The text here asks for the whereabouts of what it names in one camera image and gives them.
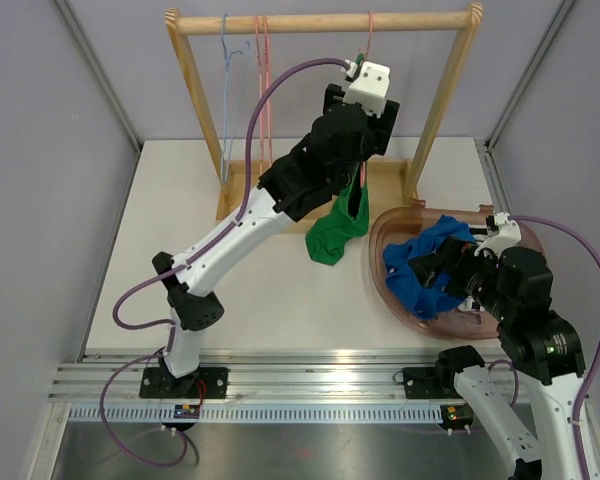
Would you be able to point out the aluminium frame post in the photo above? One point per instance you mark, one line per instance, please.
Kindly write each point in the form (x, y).
(87, 51)
(541, 51)

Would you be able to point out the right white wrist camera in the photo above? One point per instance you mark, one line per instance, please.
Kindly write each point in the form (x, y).
(503, 233)

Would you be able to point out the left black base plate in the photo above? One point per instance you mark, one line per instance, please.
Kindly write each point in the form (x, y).
(209, 382)

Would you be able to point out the green tank top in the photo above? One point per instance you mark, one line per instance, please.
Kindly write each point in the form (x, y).
(348, 219)

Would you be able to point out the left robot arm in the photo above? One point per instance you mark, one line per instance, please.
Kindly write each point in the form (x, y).
(295, 185)

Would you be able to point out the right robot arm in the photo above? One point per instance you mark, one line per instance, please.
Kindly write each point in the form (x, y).
(513, 284)

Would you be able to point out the white slotted cable duct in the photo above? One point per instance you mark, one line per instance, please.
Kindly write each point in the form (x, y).
(260, 413)

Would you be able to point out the pink hanger of green top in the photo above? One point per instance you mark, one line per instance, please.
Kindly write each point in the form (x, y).
(362, 57)

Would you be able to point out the pink hanger of blue top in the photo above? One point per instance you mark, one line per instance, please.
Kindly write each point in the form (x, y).
(268, 100)

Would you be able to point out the aluminium mounting rail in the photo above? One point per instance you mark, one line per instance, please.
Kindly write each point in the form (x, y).
(256, 377)

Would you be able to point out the translucent pink plastic basin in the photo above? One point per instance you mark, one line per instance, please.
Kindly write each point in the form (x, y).
(400, 224)

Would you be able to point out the right aluminium frame post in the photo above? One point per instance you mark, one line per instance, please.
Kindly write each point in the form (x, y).
(541, 51)

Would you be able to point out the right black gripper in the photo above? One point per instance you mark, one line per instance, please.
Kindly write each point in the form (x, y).
(426, 267)

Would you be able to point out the black white striped tank top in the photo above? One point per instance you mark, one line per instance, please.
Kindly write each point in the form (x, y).
(469, 307)

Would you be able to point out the light blue wire hanger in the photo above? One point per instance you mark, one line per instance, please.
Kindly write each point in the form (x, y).
(231, 107)

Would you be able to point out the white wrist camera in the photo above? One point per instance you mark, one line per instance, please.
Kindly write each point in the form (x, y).
(503, 233)
(369, 84)

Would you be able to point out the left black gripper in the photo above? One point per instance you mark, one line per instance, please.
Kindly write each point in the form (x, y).
(377, 128)

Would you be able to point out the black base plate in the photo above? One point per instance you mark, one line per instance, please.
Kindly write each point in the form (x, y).
(423, 383)
(209, 382)

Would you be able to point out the blue tank top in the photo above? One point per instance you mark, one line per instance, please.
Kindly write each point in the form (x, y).
(424, 303)

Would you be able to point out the left aluminium frame post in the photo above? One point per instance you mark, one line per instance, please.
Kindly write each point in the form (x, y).
(87, 51)

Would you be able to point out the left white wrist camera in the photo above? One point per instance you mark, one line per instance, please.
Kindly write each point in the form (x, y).
(369, 84)

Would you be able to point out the wooden clothes rack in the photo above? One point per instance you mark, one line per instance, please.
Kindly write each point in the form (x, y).
(392, 181)

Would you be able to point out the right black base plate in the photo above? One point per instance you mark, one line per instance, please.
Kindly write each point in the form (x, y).
(423, 383)

